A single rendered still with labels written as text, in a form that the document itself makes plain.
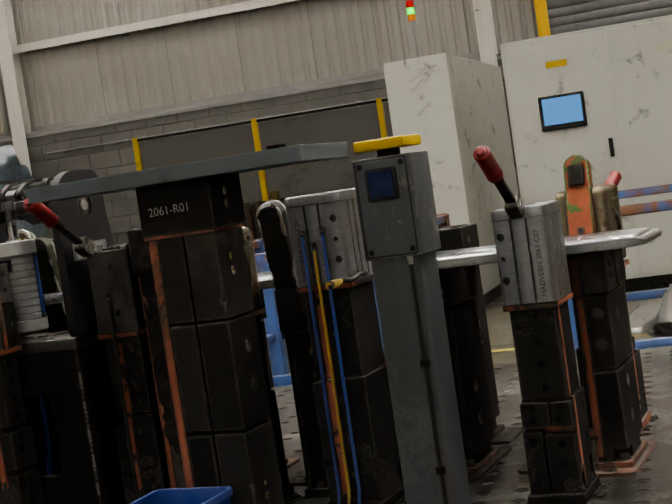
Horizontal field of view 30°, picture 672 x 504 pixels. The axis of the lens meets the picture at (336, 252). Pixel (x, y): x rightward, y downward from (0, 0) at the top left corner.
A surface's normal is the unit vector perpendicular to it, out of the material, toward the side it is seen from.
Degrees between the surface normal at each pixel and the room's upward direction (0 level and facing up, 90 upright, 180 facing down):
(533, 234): 90
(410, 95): 90
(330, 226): 90
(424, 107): 90
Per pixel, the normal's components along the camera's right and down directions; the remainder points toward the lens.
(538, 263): -0.40, 0.11
